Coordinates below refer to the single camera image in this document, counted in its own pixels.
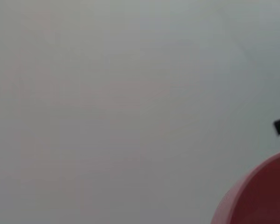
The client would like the pink plastic bowl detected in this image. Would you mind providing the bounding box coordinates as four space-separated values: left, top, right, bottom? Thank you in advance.
210 149 280 224

